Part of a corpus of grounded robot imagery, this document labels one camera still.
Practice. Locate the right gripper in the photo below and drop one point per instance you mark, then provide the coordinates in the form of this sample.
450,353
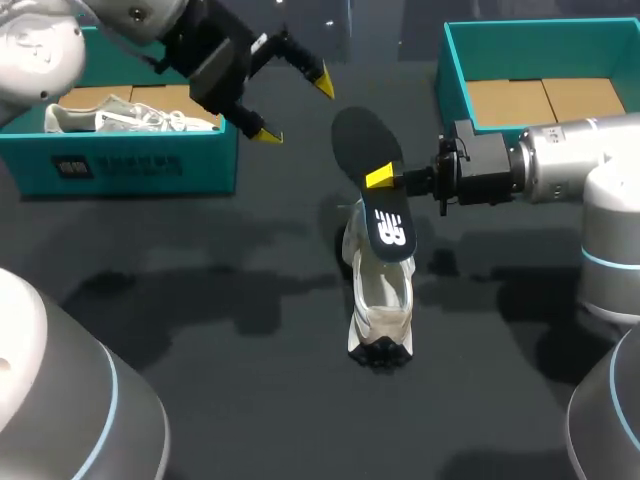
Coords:
472,162

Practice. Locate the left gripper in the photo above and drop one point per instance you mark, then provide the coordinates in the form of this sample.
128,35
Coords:
205,55

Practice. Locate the black shoe insole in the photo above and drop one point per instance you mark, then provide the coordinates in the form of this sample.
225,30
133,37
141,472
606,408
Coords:
372,185

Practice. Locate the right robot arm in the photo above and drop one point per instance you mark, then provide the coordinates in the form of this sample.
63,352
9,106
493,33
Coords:
600,210

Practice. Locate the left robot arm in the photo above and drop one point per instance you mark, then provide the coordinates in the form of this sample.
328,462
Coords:
45,55

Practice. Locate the white grey sneaker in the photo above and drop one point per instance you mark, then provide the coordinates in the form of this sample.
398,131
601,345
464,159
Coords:
380,310
125,119

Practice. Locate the teal box with print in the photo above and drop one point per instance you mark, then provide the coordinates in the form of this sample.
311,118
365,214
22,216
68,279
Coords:
125,145

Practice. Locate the plain teal box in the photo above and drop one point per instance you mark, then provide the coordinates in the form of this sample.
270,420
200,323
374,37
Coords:
530,80

